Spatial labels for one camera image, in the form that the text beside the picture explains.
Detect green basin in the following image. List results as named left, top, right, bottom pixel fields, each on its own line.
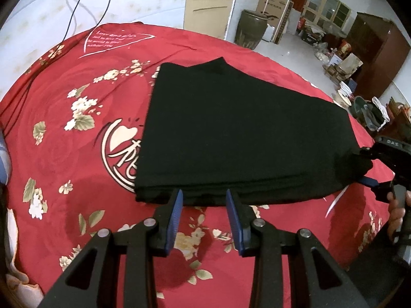
left=350, top=96, right=373, bottom=126

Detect brown ceramic jar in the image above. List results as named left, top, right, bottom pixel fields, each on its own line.
left=234, top=9, right=267, bottom=51

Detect dark wooden cabinet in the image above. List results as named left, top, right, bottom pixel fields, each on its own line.
left=345, top=12, right=411, bottom=100

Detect red floral bed sheet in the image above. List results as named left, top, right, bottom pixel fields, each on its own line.
left=0, top=22, right=411, bottom=308

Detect person's right forearm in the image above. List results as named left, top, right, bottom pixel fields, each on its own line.
left=348, top=221, right=411, bottom=308

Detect person's right hand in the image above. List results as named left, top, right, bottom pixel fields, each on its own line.
left=387, top=190, right=411, bottom=242

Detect large cardboard box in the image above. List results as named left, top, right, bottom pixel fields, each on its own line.
left=256, top=0, right=291, bottom=44

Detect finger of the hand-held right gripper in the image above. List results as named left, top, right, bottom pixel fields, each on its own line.
left=360, top=176, right=395, bottom=203
left=352, top=146, right=384, bottom=169

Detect tan cardboard sheet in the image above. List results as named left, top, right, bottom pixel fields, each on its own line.
left=340, top=53, right=363, bottom=79

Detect cream cloth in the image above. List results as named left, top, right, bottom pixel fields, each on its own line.
left=0, top=208, right=43, bottom=299

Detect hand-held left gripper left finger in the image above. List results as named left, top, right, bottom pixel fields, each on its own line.
left=37, top=189, right=183, bottom=308

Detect black power cable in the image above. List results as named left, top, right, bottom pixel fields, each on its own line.
left=95, top=0, right=113, bottom=29
left=0, top=0, right=90, bottom=126

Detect yellow framed window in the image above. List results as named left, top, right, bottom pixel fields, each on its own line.
left=302, top=0, right=352, bottom=31

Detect black pants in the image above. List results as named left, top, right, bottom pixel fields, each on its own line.
left=134, top=57, right=375, bottom=206

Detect person's leg with blue sock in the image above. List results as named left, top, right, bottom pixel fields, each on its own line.
left=0, top=131, right=12, bottom=185

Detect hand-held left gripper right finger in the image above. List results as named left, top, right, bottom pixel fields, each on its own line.
left=226, top=189, right=370, bottom=308

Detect grey cloth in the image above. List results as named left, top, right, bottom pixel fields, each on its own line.
left=366, top=104, right=390, bottom=132

